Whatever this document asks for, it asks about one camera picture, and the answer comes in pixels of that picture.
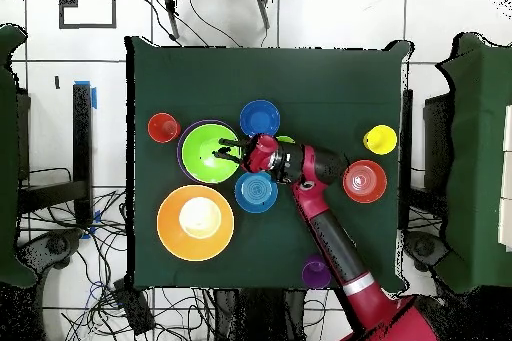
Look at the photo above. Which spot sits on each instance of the yellow cup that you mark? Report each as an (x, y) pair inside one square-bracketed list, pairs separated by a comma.
[(380, 140)]

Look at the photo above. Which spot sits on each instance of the green cup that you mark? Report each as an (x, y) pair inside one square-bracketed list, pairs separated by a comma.
[(286, 140)]

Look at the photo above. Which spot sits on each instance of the dark green tablecloth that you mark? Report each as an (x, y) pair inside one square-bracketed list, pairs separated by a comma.
[(240, 77)]

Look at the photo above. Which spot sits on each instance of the green cloth covered side table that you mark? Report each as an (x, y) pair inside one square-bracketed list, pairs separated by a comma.
[(476, 157), (8, 157)]

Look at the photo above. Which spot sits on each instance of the black power strip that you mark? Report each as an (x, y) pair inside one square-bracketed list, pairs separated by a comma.
[(134, 309)]

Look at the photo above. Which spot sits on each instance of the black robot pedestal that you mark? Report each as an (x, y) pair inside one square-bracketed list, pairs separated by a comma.
[(260, 317)]

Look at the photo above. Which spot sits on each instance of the blue tape strip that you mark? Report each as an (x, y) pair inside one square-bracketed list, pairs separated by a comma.
[(94, 97)]

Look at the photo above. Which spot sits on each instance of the orange bowl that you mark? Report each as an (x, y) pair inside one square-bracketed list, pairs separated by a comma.
[(364, 182)]

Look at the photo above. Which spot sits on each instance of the dark blue bowl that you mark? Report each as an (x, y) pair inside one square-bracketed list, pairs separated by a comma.
[(260, 119)]

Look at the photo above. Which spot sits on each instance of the purple cup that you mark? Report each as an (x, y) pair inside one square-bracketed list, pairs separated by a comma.
[(314, 275)]

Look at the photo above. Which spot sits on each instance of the large yellow-orange bowl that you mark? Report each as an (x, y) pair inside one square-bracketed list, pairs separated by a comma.
[(172, 233)]

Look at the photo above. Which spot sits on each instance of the black office chair base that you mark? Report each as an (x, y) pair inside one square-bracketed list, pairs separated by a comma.
[(426, 247), (56, 245)]

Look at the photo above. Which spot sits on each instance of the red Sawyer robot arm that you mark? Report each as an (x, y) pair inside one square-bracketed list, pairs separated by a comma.
[(340, 245)]

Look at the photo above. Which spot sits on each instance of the light blue bowl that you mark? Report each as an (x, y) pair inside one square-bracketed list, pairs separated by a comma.
[(256, 194)]

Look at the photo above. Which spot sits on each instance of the black bench frame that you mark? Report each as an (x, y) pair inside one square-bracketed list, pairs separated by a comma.
[(82, 149)]

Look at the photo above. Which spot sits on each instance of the green bowl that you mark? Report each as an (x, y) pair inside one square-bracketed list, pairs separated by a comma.
[(204, 165)]

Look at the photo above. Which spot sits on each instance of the black side frame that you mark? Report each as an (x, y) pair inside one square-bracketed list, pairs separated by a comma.
[(436, 141)]

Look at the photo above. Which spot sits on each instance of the orange cup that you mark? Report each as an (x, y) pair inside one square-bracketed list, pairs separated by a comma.
[(160, 127)]

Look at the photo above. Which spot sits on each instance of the purple bowl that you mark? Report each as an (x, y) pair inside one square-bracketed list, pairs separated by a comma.
[(179, 155)]

